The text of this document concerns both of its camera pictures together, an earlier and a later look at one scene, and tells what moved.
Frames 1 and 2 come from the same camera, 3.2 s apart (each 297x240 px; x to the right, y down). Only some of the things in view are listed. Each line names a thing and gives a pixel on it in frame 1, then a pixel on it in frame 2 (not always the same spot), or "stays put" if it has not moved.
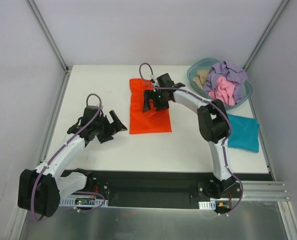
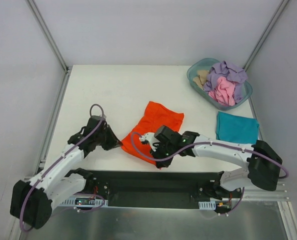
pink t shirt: x=225 y=91 stays put
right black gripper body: x=154 y=97 to x=157 y=150
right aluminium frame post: x=280 y=10 stays put
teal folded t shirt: x=244 y=133 stays put
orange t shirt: x=150 y=121 to x=155 y=116
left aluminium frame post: x=48 y=35 stays put
